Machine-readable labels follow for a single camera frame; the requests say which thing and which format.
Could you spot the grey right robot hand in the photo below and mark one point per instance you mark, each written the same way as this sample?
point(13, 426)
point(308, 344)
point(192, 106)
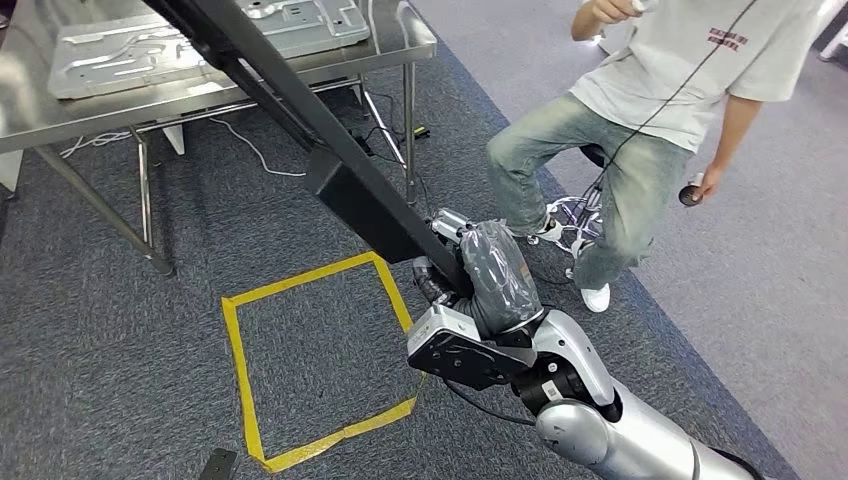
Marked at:
point(500, 278)

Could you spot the long black plastic part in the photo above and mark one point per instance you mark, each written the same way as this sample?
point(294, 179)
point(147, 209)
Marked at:
point(358, 199)

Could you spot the small black hand controller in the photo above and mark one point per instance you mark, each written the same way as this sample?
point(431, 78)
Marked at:
point(690, 195)

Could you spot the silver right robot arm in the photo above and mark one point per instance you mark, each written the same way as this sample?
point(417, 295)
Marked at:
point(636, 444)

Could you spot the steel workbench table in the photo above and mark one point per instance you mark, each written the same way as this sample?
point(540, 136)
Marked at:
point(99, 112)

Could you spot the chrome base stool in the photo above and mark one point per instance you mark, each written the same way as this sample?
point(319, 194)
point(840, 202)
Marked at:
point(570, 218)

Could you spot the small black yellow plug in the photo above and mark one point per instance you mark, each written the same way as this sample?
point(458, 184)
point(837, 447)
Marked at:
point(421, 133)

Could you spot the person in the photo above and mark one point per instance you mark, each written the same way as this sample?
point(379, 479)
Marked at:
point(662, 66)

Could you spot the yellow floor tape square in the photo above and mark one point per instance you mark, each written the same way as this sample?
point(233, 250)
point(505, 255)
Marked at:
point(235, 371)

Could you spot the black robot foot plate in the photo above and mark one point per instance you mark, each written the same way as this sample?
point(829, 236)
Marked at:
point(218, 465)

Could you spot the embossed grey metal panel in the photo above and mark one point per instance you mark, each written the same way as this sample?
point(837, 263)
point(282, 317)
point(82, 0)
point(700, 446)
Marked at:
point(132, 60)

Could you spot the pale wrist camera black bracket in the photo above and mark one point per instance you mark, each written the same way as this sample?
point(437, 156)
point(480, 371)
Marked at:
point(437, 324)

